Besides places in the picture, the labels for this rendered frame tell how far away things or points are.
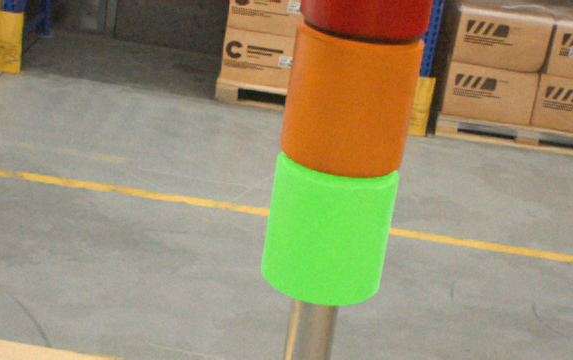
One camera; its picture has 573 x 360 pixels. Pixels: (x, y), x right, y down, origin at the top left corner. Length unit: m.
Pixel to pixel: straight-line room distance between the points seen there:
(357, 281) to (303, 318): 0.03
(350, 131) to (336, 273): 0.06
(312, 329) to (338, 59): 0.12
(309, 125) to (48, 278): 5.05
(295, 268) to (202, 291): 5.02
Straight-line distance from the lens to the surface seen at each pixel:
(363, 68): 0.46
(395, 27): 0.46
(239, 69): 8.24
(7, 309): 5.23
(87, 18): 9.59
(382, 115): 0.47
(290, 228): 0.49
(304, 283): 0.49
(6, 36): 8.30
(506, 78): 8.22
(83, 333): 5.07
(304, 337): 0.52
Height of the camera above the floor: 2.37
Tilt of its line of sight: 20 degrees down
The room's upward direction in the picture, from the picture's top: 9 degrees clockwise
